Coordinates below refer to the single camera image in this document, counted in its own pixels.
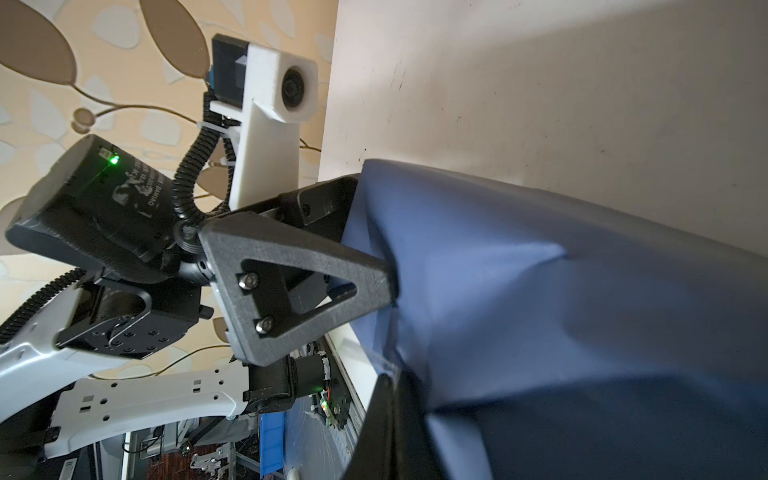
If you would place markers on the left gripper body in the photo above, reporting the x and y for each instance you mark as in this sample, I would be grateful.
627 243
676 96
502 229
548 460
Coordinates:
304 271

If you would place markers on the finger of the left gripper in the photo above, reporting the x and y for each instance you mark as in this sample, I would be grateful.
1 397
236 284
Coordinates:
223 241

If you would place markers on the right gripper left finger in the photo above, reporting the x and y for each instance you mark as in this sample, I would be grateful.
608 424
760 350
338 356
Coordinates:
373 456

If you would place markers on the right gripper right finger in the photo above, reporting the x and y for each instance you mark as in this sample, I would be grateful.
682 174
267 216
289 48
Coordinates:
413 455

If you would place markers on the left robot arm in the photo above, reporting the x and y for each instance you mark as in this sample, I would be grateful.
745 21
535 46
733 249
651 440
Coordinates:
140 253

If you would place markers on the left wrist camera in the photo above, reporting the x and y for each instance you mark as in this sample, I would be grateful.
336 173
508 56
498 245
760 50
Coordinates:
270 93

